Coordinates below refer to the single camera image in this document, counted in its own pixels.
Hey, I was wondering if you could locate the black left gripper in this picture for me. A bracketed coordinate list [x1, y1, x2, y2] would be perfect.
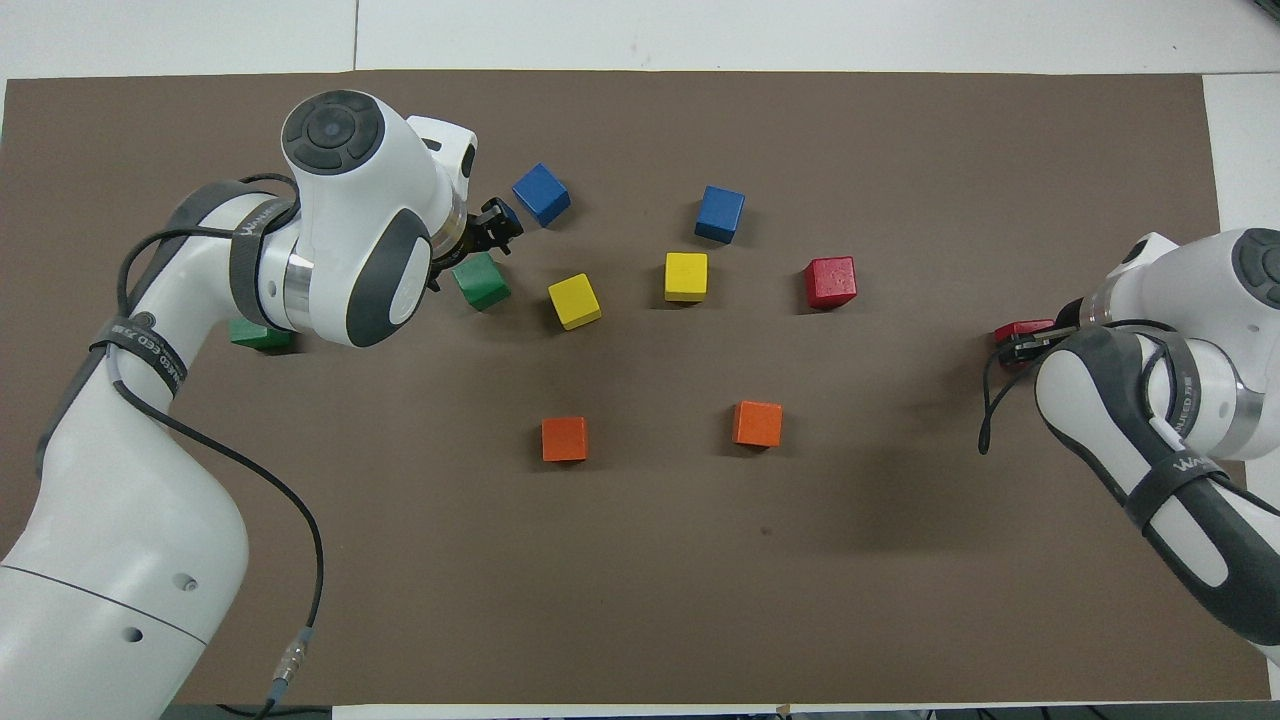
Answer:
[430, 198, 523, 293]

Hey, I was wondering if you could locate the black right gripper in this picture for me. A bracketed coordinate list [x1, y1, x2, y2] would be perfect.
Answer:
[1000, 298, 1096, 363]

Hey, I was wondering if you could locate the red wooden block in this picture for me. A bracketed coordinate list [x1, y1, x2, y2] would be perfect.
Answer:
[994, 319, 1057, 369]
[804, 256, 859, 310]

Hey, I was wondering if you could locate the green wooden block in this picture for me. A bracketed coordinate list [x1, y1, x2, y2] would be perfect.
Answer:
[452, 251, 512, 312]
[229, 318, 295, 352]

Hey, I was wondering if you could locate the blue wooden block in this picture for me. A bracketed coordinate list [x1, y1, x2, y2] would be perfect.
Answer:
[512, 162, 572, 228]
[694, 185, 747, 245]

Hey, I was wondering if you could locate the yellow wooden block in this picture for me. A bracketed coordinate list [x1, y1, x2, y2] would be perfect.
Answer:
[664, 252, 709, 303]
[547, 273, 603, 331]

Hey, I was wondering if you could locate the orange wooden block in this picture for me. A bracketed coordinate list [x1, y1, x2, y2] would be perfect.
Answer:
[541, 416, 589, 463]
[732, 401, 784, 449]

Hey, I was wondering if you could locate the brown table mat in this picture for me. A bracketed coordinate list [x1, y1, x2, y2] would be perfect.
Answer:
[0, 68, 1271, 706]

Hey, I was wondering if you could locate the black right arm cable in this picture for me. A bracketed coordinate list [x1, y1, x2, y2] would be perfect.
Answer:
[978, 318, 1186, 456]

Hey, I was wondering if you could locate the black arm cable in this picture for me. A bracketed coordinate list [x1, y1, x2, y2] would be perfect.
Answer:
[105, 172, 327, 713]
[978, 318, 1186, 456]

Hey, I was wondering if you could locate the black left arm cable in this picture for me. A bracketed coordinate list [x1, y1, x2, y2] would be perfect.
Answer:
[105, 172, 327, 713]

